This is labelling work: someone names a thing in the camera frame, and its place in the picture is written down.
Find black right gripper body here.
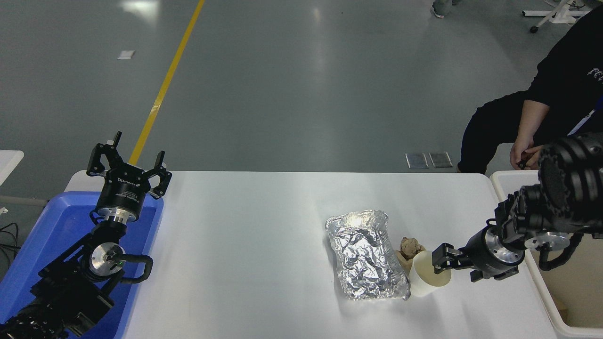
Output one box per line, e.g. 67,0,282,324
464,226,501,279

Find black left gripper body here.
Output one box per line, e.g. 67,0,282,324
96,163,152,218

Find white paper cup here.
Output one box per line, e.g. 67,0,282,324
408,250,452,298

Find person's hand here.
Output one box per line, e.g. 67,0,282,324
510,137,545,170

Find crumpled tan paper ball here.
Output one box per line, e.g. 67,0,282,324
395,236,426,273

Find crumpled foil tray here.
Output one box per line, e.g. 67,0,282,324
325,210,411,301

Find blue plastic tray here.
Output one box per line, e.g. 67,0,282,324
0,191,164,339

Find large pale bin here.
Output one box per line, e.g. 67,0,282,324
490,170,603,339

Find small white side table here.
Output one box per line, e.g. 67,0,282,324
0,150,25,187

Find crouching person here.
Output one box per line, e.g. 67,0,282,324
457,8,603,174

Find standing person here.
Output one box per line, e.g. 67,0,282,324
432,0,460,19

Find white wheeled stand base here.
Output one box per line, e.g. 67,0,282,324
522,0,593,34

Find black floor cables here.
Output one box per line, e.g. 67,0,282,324
0,222,21,265

